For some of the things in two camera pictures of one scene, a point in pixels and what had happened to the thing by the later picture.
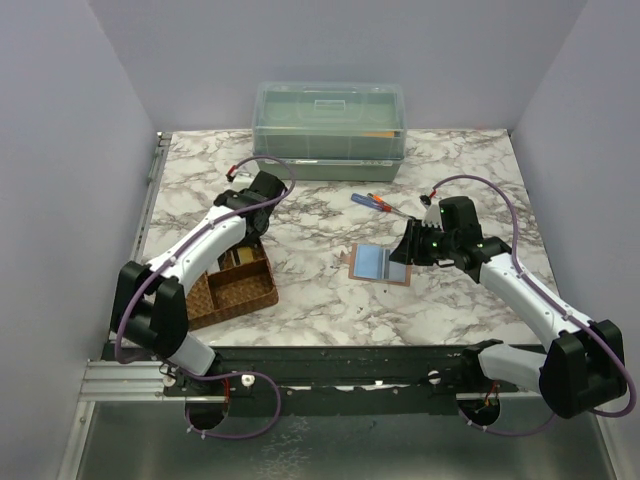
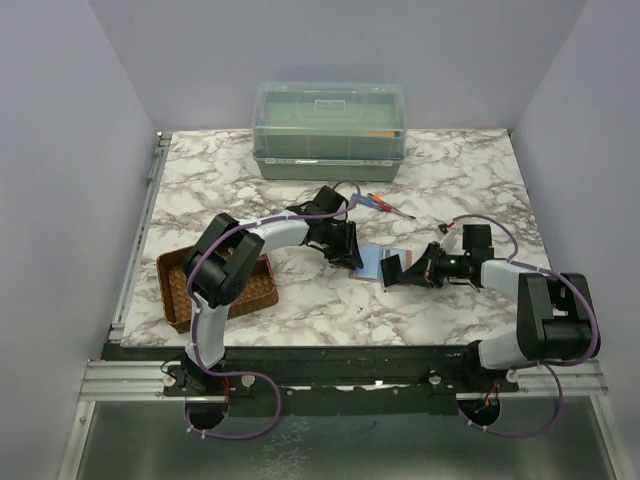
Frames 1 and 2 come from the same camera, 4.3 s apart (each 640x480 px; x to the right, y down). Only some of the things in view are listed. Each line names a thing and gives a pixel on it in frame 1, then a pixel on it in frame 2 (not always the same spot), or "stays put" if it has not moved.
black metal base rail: x=352 y=380 stays put
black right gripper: x=409 y=251 -> x=417 y=274
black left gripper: x=249 y=239 -> x=348 y=251
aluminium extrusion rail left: x=124 y=381 stays put
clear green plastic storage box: x=328 y=131 stays put
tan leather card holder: x=372 y=263 stays put
